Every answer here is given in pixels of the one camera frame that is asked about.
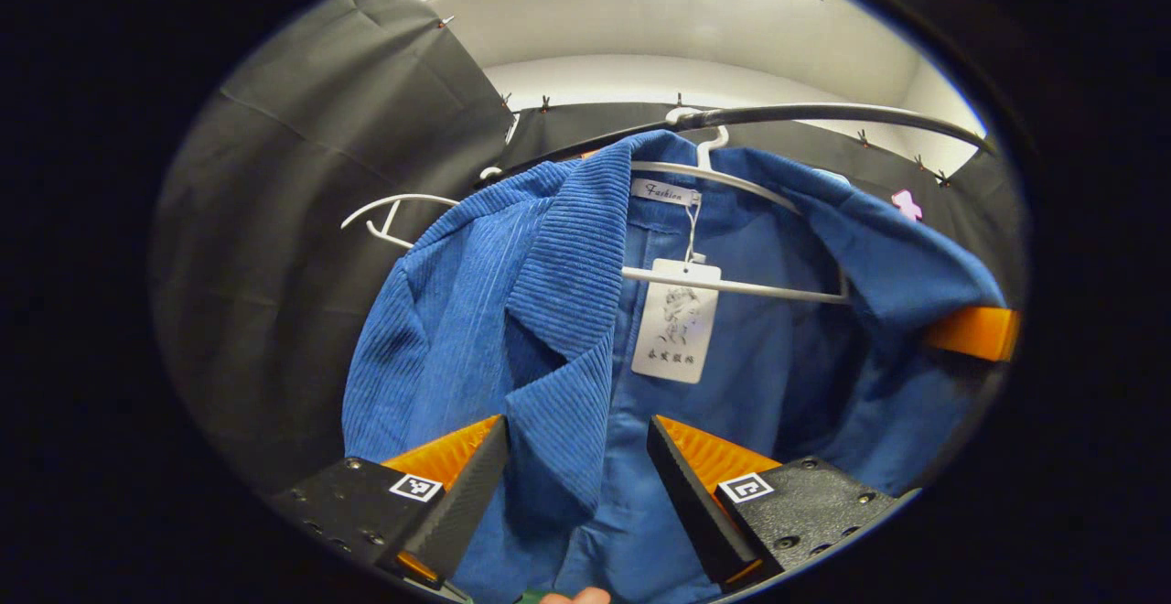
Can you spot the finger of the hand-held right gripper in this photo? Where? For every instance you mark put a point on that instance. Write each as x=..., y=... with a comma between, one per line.
x=974, y=334

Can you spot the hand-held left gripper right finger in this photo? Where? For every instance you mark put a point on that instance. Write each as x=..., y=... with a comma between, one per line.
x=695, y=512

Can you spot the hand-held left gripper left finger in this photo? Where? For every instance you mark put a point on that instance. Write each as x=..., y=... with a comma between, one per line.
x=467, y=503

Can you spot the green laundry hamper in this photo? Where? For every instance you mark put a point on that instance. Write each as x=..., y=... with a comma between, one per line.
x=531, y=598

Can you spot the white clothes hanger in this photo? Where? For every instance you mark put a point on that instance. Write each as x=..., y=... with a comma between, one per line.
x=402, y=198
x=759, y=288

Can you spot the white paper garment tag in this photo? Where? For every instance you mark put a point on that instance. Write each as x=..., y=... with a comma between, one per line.
x=675, y=329

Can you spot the black backdrop cloth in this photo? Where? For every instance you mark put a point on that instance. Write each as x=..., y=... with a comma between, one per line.
x=274, y=220

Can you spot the row of small backdrop clips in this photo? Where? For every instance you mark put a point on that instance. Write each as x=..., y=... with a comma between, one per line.
x=445, y=21

